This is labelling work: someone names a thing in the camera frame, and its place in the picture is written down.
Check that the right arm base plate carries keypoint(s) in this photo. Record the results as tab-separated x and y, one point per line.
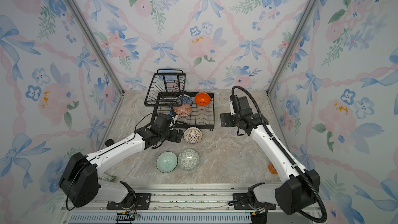
241	202

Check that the pale green bowl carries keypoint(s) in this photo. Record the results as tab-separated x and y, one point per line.
166	162

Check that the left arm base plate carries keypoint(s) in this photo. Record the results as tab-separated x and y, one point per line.
137	201

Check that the red white patterned bowl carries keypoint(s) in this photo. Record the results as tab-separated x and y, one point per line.
183	111

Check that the orange bowl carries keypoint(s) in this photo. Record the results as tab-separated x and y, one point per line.
202	99

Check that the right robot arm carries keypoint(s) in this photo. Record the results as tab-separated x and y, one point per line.
299	185

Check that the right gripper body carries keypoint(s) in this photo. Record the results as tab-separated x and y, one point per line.
231	121

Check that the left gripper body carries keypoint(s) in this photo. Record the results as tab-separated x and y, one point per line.
171	135

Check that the green packet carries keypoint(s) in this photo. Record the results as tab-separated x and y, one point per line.
109	178

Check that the green white patterned bowl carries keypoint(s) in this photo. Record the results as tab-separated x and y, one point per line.
188	160

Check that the white brown patterned bowl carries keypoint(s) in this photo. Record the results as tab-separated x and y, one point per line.
193	135

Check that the blue floral bowl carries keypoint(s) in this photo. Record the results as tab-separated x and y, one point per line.
184	99

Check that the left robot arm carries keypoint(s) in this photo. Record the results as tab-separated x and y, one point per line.
80	181

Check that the black wire dish rack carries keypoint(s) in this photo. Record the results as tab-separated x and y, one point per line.
167	93

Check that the left dark cap bottle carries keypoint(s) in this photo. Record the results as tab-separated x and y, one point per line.
109	142

